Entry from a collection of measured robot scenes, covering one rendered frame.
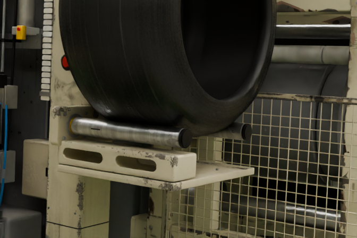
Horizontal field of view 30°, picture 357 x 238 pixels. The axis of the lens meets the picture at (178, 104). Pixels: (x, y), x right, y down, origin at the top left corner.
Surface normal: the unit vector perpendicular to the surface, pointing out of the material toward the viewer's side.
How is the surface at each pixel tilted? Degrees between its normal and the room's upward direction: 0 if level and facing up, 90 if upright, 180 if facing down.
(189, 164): 90
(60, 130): 90
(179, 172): 90
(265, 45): 71
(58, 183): 90
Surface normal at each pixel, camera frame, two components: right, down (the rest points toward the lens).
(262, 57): -0.49, -0.45
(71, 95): -0.58, 0.02
